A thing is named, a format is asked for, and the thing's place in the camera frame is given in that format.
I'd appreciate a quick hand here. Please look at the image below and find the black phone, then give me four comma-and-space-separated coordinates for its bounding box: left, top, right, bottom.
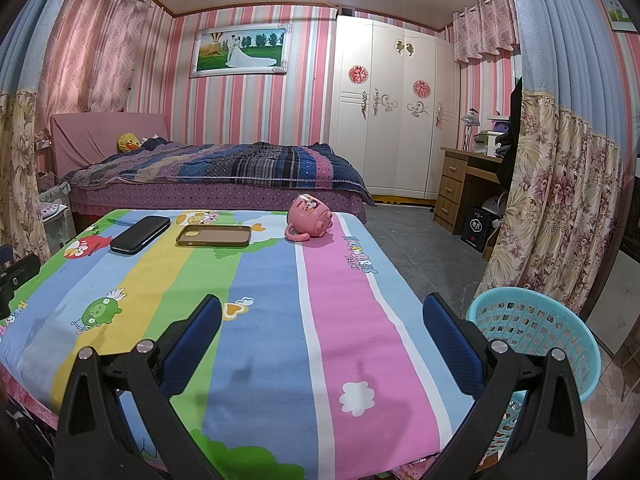
110, 216, 172, 256

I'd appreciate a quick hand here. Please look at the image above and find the blue floral curtain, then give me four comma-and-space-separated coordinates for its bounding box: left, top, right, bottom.
0, 0, 88, 261
487, 0, 640, 316

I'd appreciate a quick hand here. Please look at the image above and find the framed wall picture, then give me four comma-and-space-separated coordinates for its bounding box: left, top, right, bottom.
189, 22, 292, 80

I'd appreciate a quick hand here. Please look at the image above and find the turquoise plastic basket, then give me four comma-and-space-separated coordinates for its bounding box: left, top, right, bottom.
466, 287, 602, 461

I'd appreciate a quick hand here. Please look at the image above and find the small wall picture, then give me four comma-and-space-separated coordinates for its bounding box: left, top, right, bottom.
603, 0, 632, 32

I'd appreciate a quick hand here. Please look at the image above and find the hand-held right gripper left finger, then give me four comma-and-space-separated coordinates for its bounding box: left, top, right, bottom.
54, 294, 223, 480

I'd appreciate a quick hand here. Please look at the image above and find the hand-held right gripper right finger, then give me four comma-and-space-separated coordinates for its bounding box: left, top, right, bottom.
422, 292, 588, 480

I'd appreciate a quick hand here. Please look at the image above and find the black hanging garment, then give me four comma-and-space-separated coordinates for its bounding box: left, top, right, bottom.
496, 76, 523, 186

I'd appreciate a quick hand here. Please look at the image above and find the white board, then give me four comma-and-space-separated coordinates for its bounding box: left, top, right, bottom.
585, 249, 640, 356

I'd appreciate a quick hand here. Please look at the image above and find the cartoon printed blanket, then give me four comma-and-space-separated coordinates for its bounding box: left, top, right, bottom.
0, 207, 506, 480

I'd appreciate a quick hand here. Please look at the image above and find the black box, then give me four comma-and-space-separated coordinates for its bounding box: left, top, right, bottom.
462, 205, 496, 253

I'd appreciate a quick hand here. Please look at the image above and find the white wardrobe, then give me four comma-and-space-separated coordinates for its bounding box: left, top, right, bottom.
329, 14, 461, 201

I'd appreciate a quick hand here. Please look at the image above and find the pink window curtain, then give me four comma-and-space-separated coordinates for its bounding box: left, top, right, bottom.
35, 0, 176, 116

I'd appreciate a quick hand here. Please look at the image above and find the pink mug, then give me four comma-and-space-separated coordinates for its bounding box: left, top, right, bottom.
285, 193, 334, 241

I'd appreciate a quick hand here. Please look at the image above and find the small white fan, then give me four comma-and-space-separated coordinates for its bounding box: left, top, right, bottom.
481, 195, 507, 221

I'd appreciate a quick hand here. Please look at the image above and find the white box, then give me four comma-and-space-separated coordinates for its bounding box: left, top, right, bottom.
472, 130, 501, 157

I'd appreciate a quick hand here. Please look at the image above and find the desk lamp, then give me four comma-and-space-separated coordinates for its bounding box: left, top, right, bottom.
460, 109, 480, 151

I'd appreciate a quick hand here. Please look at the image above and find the plaid quilt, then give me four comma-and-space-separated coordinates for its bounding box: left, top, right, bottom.
70, 141, 376, 206

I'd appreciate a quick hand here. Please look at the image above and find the pink valance curtain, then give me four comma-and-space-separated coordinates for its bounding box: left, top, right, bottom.
452, 0, 521, 63

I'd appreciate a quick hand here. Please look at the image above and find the wooden desk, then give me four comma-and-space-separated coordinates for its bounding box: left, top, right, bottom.
434, 146, 503, 235

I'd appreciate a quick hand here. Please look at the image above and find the bed with pink headboard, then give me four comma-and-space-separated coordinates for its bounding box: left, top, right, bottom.
50, 112, 376, 221

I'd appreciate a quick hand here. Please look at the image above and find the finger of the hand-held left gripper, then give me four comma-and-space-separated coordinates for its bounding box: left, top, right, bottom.
7, 254, 42, 292

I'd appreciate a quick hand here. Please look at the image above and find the brown phone case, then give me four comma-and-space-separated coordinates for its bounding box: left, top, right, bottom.
176, 223, 252, 250

